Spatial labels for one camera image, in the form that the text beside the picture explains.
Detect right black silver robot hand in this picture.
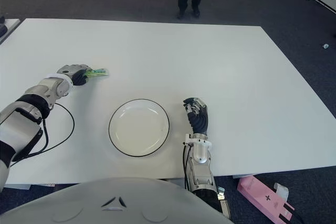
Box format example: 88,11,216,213
182,97,210,135

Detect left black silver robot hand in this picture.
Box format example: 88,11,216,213
56,63,92,87

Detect green toothpaste tube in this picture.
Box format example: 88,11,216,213
85,68,110,78

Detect white plate with black rim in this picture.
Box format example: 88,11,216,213
108,99,171,157

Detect pink cardboard box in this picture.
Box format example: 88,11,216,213
237,175,296,223

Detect white paper tag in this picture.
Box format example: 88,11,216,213
272,182,289,201

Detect grey robot torso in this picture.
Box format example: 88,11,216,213
0,177,235,224

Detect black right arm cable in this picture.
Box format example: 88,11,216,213
183,144,191,190

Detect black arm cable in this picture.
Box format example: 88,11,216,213
183,144,191,190
10,102,75,168

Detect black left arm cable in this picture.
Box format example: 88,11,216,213
10,102,75,168

